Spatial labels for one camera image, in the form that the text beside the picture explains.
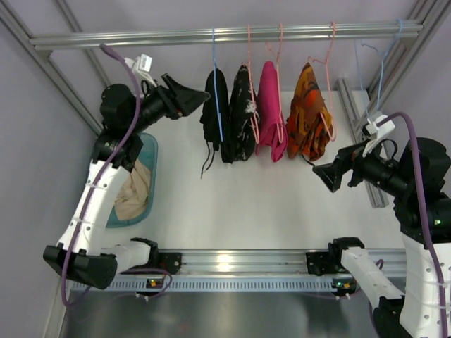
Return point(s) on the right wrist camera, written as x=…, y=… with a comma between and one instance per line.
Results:
x=375, y=131

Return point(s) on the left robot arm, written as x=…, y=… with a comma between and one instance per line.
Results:
x=78, y=254

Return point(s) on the black white patterned garment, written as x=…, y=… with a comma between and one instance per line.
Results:
x=242, y=110

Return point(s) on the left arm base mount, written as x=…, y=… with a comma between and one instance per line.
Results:
x=159, y=262

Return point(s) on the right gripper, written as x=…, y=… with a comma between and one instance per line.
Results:
x=351, y=168

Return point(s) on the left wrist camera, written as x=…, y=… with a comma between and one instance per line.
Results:
x=141, y=67

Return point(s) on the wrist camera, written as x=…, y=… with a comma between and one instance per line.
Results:
x=375, y=131
x=141, y=67

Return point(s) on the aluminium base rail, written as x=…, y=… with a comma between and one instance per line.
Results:
x=243, y=262

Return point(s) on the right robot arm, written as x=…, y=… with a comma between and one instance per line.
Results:
x=423, y=308

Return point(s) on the aluminium hanging rail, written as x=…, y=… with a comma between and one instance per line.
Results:
x=91, y=40

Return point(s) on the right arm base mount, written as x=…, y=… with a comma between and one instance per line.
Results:
x=323, y=263

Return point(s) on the pink hanger left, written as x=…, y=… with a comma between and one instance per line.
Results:
x=254, y=120

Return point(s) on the pink hanger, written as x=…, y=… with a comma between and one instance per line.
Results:
x=329, y=81
x=270, y=52
x=254, y=120

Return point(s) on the beige garment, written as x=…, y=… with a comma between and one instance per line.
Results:
x=133, y=197

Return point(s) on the orange patterned garment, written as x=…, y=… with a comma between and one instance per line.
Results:
x=309, y=125

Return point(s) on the teal plastic basket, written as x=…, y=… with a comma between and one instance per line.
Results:
x=148, y=156

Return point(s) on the pink hanger right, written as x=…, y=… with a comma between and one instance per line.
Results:
x=329, y=81

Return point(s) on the slotted cable duct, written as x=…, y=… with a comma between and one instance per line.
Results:
x=186, y=283

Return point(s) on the pink garment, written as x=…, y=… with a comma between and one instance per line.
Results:
x=272, y=129

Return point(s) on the pink hanger middle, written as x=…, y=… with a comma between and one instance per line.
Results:
x=270, y=52

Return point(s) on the black trousers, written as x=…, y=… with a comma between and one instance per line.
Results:
x=215, y=120

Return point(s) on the empty blue hanger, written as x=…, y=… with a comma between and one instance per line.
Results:
x=382, y=55

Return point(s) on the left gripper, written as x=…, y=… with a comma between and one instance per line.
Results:
x=170, y=102

